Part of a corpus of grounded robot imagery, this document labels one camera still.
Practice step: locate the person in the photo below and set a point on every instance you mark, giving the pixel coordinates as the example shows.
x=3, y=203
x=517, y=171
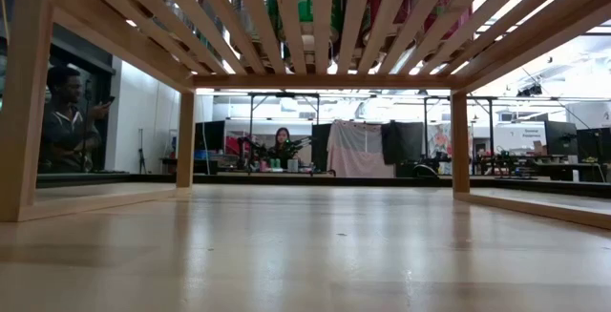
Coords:
x=67, y=126
x=282, y=145

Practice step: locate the green Sprite can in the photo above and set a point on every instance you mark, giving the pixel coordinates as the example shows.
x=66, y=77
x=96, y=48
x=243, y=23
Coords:
x=305, y=9

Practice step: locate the black tripod stand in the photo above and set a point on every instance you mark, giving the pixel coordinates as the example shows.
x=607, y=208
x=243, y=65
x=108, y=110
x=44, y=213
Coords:
x=141, y=154

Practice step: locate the wooden slatted shelf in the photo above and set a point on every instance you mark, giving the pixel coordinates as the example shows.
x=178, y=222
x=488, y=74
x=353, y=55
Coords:
x=315, y=80

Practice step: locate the pink hanging cloth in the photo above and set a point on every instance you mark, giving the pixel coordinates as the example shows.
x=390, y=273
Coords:
x=358, y=150

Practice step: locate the black hanging cloth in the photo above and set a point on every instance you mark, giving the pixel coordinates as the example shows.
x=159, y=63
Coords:
x=403, y=142

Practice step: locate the black gantry frame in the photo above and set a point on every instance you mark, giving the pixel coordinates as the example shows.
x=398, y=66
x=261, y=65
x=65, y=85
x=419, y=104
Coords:
x=436, y=97
x=284, y=95

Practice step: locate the black aluminium table frame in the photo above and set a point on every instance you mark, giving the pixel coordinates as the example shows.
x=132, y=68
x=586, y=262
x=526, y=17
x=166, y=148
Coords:
x=382, y=180

